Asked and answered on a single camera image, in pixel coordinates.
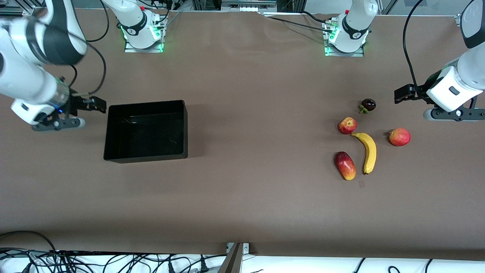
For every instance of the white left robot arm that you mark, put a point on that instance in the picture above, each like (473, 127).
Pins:
(468, 76)

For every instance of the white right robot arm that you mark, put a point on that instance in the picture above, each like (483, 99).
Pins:
(22, 79)

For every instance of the red yellow mango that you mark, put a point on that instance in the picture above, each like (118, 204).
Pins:
(345, 165)

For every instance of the metal table edge bracket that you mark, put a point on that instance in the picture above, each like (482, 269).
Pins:
(235, 261)

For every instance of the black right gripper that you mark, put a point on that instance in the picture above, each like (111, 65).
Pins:
(77, 104)

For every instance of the red yellow apple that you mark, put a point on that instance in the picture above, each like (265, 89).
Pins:
(347, 126)

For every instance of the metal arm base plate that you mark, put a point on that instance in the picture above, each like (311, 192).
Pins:
(358, 54)
(130, 48)

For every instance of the pink red pomegranate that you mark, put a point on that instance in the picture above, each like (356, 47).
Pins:
(400, 137)

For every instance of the dark purple mangosteen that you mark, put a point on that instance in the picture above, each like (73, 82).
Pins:
(368, 104)

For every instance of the grey metal frame rail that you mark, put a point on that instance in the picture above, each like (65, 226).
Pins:
(248, 3)

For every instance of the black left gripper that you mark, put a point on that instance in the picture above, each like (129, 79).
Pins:
(421, 92)

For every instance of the black plastic box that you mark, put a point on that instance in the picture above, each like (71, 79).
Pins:
(144, 132)

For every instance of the yellow banana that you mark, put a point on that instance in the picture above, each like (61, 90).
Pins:
(370, 151)

